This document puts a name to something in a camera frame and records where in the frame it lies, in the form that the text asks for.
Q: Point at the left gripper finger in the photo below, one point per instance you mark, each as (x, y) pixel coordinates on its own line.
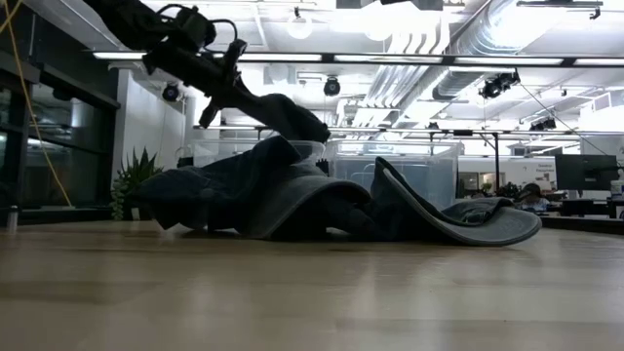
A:
(253, 96)
(251, 108)

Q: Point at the faded blue denim cap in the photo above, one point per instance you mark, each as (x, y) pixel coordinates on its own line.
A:
(219, 185)

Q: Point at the dark blue denim cap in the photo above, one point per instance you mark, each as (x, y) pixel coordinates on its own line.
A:
(351, 219)

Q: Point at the grey cap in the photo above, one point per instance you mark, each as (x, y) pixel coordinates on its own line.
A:
(487, 229)

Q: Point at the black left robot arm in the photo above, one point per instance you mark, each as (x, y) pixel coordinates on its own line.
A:
(127, 22)

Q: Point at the black ceiling spotlight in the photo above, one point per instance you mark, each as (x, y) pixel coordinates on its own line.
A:
(543, 124)
(497, 85)
(332, 87)
(171, 92)

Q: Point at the white round ceiling lamp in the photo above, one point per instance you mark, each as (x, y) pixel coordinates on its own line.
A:
(300, 29)

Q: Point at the small green succulent plant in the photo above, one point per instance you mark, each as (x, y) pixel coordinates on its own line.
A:
(136, 170)

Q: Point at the long linear ceiling light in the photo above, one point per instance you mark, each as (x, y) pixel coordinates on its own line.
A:
(390, 58)

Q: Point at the silver metal cylinder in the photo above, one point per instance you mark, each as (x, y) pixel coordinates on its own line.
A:
(12, 219)

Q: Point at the person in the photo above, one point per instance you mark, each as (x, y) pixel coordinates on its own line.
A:
(532, 192)

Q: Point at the black ceiling track fixture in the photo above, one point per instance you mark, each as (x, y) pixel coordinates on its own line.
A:
(560, 4)

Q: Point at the black computer monitor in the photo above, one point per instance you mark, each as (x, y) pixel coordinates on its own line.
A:
(585, 173)

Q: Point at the dark office desk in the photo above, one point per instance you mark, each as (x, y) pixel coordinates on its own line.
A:
(585, 207)

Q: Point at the white container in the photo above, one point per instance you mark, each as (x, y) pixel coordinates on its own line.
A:
(618, 187)

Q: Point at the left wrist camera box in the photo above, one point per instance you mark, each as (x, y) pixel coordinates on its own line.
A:
(195, 27)

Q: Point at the dark glass partition frame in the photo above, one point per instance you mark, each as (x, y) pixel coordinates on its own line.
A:
(17, 146)

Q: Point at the silver ventilation duct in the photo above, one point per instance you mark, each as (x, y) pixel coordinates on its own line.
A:
(480, 34)

